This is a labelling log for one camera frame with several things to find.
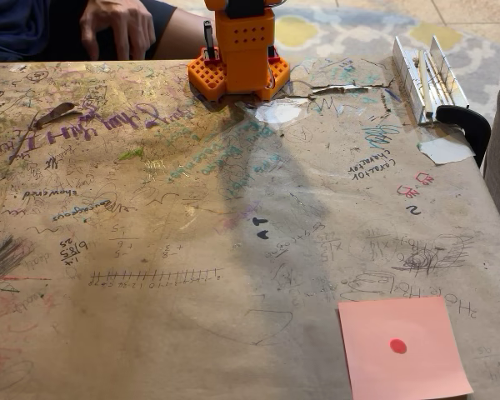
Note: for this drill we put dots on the person in dark clothes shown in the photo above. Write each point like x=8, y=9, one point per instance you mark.
x=25, y=29

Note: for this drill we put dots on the aluminium mitre box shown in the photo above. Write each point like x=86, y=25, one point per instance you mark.
x=446, y=87

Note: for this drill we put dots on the thin wooden stick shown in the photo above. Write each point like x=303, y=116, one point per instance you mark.
x=426, y=83

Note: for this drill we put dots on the small red round object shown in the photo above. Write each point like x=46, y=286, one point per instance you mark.
x=398, y=346

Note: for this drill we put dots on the person's bare hand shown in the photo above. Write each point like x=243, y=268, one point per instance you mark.
x=116, y=23

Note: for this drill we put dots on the scribbled brown paper cover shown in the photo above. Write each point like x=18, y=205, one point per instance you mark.
x=108, y=333

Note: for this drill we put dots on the pink sticky note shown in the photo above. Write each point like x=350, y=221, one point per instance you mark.
x=396, y=379

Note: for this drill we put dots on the dry brown leaf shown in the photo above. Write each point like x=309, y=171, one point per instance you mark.
x=58, y=113

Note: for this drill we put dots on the white paper scrap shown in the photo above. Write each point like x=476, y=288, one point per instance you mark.
x=446, y=150

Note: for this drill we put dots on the orange grid robot base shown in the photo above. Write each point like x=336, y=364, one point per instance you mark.
x=206, y=73

